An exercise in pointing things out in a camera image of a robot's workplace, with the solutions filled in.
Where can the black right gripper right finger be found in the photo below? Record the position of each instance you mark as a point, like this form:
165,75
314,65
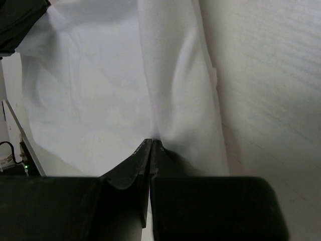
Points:
189,207

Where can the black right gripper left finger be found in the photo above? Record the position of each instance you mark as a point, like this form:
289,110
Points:
110,207

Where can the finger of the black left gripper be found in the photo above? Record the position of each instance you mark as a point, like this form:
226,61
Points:
17,18

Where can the white skirt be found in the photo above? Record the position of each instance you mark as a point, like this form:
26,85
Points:
99,77

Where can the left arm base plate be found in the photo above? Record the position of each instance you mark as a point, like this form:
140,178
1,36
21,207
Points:
15,160

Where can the aluminium rail across table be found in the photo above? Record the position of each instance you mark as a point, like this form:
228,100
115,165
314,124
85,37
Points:
17,134

